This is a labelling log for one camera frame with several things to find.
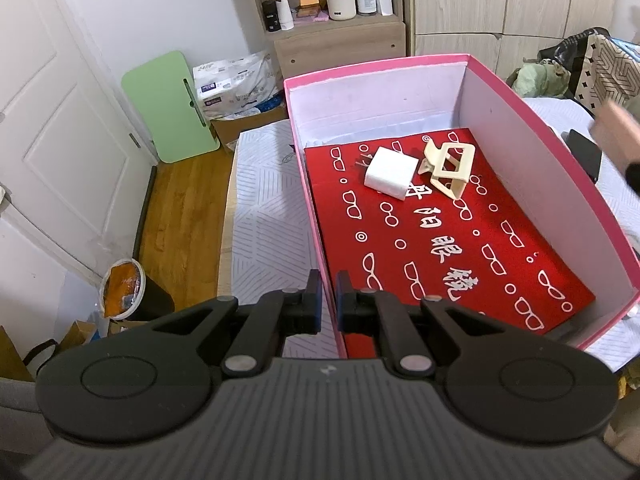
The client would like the pink storage box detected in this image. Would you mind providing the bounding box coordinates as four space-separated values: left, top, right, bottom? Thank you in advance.
284 53 639 350

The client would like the black square case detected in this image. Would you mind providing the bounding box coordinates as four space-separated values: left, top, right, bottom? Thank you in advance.
565 130 602 184

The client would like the red glasses cloth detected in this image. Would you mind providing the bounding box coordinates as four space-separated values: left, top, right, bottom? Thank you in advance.
305 128 594 335

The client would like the white charger plug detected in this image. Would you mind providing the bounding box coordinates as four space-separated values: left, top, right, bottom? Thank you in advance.
355 146 419 200

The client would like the cream hair claw clip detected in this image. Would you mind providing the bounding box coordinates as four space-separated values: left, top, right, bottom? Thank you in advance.
418 139 475 200

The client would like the black trash bin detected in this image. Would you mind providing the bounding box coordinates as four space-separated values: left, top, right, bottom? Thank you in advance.
99 258 175 322

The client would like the cardboard box on floor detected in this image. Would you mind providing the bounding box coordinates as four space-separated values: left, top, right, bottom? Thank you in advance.
209 106 288 153

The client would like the white tissue pack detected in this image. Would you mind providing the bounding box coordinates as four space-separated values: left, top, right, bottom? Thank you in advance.
192 51 282 120

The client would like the green folding board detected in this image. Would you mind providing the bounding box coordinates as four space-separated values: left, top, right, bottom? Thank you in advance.
122 51 220 164

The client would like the white door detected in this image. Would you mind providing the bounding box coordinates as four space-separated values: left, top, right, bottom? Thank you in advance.
1 0 153 281

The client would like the wooden shelf cabinet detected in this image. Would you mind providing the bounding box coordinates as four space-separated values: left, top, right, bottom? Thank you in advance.
254 0 407 78

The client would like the green plush toy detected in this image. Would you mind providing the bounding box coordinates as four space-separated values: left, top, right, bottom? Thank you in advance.
506 60 570 98

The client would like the white tube bottle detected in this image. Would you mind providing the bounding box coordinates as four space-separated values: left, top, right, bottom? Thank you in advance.
276 0 294 30

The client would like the black small bottle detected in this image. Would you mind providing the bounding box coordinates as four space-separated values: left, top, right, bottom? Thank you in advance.
262 0 281 32

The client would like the white jar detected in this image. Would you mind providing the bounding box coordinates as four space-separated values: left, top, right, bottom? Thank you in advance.
326 0 357 21

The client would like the wooden wardrobe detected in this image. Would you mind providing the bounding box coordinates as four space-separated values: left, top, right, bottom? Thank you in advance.
405 0 615 79

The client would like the patterned tote bag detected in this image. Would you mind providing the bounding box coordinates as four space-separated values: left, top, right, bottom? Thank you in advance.
574 35 639 114

